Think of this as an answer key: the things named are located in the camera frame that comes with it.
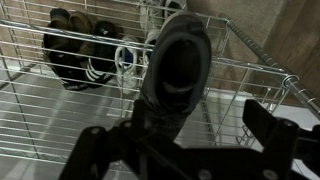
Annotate black shoe with gold logo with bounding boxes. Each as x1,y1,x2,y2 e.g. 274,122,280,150
137,9,214,142

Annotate black slide with white logo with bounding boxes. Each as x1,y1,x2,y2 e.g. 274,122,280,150
49,43,92,92

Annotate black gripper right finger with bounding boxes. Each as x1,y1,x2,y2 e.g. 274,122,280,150
241,98,300,180

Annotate black slide with white stripes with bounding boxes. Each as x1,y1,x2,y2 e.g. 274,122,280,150
84,20,118,89

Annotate brown sandal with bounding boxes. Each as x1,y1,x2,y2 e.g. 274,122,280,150
67,11,95,58
42,7,73,51

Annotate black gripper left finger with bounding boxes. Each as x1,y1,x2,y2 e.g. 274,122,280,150
58,98,158,180

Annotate chrome wire shelf rack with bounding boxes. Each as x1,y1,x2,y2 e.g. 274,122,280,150
0,0,320,174

